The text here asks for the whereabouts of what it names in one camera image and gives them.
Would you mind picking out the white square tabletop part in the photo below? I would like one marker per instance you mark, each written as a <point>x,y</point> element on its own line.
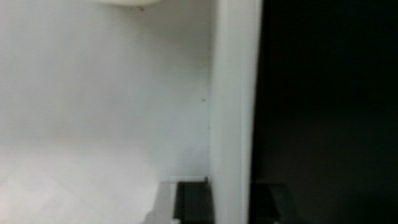
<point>127,104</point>

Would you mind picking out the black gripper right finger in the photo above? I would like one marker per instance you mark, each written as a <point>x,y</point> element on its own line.
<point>274,208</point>

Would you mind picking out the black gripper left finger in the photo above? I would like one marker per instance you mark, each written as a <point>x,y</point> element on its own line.
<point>195,203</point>

